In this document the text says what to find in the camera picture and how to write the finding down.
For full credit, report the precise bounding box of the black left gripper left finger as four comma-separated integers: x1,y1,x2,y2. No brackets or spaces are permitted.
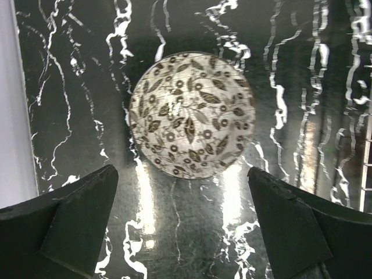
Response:
1,164,119,278

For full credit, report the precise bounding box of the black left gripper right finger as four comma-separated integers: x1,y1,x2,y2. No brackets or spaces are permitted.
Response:
248,167,371,278

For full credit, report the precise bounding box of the brown floral patterned bowl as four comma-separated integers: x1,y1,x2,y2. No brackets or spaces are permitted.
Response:
129,52,255,180

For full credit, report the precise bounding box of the metal wire dish rack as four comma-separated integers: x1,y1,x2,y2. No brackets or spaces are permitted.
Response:
359,112,371,212

